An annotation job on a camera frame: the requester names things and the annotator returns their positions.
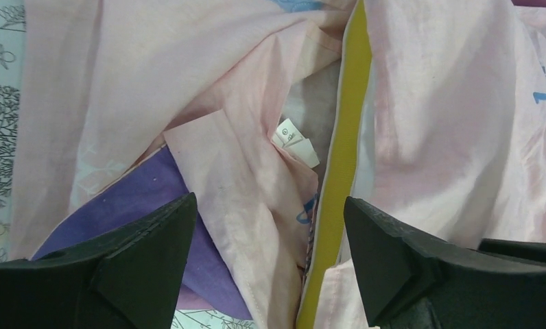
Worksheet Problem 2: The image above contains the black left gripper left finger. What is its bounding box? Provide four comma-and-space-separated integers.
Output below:
0, 193, 197, 329

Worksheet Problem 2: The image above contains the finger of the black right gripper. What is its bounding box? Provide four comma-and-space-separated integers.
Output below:
477, 239, 546, 264

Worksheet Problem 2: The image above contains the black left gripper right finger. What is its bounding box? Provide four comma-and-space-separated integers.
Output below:
344, 197, 546, 328

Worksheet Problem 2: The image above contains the white pillow with yellow edge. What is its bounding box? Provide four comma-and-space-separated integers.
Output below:
295, 1, 372, 328

